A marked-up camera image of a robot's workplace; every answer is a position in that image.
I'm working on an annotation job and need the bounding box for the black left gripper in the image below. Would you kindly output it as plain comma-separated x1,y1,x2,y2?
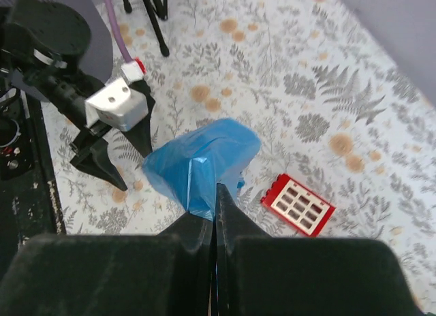
23,69,155,191

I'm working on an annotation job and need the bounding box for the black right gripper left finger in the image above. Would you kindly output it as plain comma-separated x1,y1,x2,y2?
1,214,213,315

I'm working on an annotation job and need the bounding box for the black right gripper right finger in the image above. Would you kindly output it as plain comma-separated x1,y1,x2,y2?
213,185,422,315

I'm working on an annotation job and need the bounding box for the blue plastic trash bag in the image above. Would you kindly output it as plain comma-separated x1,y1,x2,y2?
142,118,261,221

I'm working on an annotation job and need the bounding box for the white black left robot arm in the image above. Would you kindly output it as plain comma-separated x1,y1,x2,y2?
1,0,155,191

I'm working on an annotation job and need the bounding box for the red white toy brick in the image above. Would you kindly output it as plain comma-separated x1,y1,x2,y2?
260,174,335,238

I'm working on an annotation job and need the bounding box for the black perforated music stand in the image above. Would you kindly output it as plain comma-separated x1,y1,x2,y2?
112,0,170,62

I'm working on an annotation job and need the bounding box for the floral table mat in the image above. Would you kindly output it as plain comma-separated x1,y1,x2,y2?
40,0,436,306

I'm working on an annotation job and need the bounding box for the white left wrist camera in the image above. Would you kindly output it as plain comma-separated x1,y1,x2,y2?
84,78,149,132

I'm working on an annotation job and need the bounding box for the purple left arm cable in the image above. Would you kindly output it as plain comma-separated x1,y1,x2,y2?
101,0,147,82

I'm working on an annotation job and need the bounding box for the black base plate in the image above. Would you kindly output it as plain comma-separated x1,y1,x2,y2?
1,87,66,274

